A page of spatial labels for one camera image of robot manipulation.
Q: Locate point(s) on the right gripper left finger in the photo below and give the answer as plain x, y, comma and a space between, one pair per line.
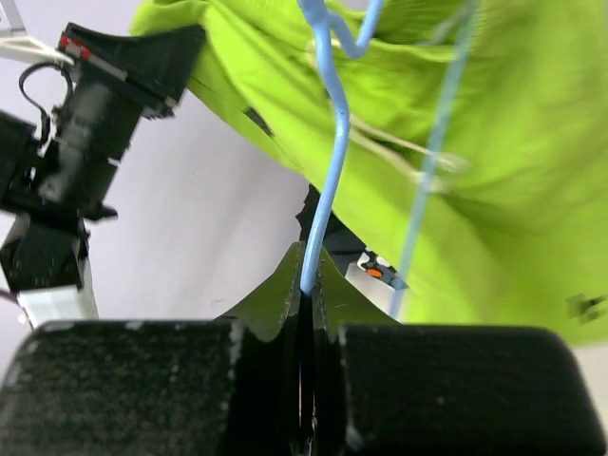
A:
221, 387

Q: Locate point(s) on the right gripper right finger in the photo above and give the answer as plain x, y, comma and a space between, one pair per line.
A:
383, 388

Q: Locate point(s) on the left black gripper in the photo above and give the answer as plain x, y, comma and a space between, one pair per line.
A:
151, 70

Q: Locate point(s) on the lime green shorts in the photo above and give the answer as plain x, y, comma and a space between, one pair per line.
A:
512, 93

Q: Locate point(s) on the camouflage patterned shorts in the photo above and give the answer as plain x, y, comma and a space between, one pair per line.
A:
378, 268

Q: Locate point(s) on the black shorts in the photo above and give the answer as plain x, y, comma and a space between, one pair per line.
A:
343, 246

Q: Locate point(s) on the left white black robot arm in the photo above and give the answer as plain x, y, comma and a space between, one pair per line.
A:
55, 174

